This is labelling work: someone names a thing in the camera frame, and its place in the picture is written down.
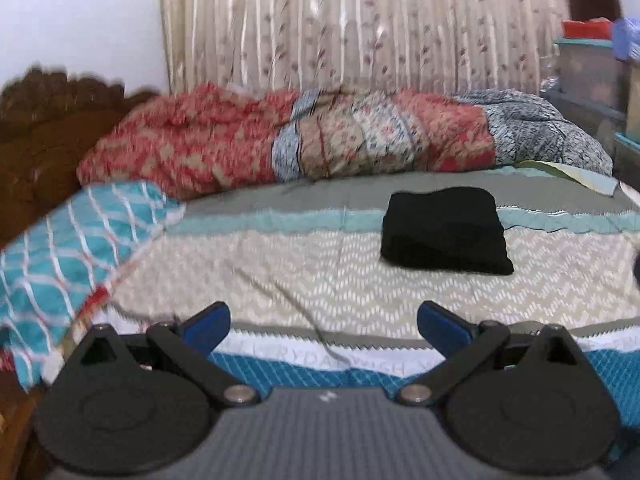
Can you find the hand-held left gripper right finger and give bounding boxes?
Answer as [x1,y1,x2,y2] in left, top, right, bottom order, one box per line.
[396,300,590,407]

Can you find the clear plastic storage bin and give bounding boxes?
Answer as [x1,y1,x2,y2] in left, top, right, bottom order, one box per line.
[551,37,632,112]

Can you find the zigzag patterned bedspread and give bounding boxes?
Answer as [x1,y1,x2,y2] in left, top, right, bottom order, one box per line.
[0,162,640,431]

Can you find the black pants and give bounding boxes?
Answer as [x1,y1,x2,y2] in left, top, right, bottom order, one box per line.
[380,187,515,276]

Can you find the blue plastic bag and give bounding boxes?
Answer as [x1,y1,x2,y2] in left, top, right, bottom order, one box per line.
[611,16,640,64]

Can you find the teal lidded storage box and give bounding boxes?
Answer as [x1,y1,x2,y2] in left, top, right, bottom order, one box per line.
[612,131,640,183]

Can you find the red cloth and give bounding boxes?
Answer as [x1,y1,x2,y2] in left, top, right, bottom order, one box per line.
[561,18,614,41]

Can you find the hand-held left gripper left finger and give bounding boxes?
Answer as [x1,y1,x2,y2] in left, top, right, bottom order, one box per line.
[64,301,262,407]

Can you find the cream floral curtain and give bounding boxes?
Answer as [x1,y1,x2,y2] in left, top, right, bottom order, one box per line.
[158,0,572,97]

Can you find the carved wooden headboard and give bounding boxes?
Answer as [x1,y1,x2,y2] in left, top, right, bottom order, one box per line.
[0,66,162,252]

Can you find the red floral quilt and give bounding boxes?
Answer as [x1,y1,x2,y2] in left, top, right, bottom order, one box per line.
[76,83,616,201]

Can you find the teal lattice pillow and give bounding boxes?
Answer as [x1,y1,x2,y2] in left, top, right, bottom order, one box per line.
[0,181,187,392]

